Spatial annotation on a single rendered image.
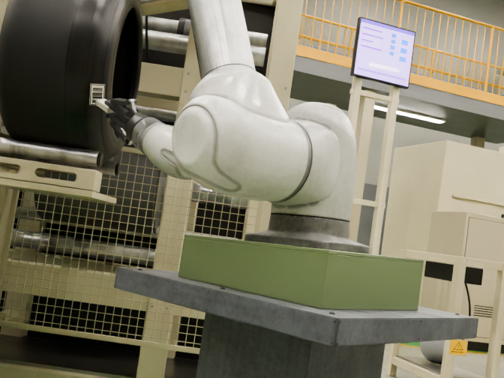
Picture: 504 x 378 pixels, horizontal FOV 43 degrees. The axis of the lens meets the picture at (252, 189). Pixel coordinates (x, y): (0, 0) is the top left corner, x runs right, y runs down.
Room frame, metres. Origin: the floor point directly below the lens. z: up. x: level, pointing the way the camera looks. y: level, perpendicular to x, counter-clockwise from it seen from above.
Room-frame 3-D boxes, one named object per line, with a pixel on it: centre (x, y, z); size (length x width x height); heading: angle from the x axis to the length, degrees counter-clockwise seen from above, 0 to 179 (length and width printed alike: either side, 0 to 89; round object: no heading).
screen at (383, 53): (5.80, -1.03, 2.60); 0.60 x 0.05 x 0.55; 108
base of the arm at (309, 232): (1.24, -0.13, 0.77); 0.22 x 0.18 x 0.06; 139
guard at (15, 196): (2.31, 0.40, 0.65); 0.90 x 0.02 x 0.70; 91
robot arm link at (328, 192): (1.22, -0.11, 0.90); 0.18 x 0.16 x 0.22; 134
